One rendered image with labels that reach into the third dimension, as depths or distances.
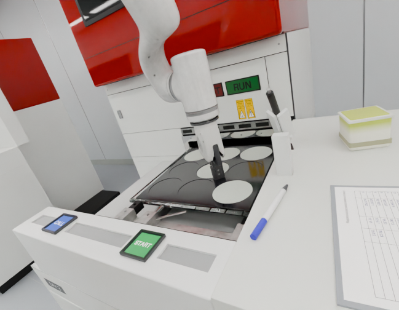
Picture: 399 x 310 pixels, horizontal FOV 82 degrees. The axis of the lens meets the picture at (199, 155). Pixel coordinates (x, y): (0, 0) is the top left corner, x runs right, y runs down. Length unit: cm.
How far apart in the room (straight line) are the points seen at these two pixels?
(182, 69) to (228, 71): 31
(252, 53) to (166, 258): 63
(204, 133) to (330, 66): 181
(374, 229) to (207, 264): 22
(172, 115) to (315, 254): 78
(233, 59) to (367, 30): 156
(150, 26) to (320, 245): 46
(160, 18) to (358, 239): 47
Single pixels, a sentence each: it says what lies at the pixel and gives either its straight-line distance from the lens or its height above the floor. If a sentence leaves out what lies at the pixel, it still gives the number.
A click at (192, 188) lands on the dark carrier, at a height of 90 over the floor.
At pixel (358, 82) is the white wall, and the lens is 230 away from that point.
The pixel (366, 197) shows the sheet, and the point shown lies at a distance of 42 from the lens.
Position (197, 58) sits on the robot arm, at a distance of 54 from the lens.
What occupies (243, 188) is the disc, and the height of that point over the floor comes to 90.
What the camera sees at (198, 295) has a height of 96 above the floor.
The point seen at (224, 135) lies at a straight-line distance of 88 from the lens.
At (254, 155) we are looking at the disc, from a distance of 74.
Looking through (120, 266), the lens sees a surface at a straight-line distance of 41.
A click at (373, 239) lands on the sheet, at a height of 97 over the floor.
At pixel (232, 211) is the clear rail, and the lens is 52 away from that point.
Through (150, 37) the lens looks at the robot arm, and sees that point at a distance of 52.
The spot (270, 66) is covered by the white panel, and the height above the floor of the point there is 114.
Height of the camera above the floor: 121
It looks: 22 degrees down
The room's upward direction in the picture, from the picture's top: 16 degrees counter-clockwise
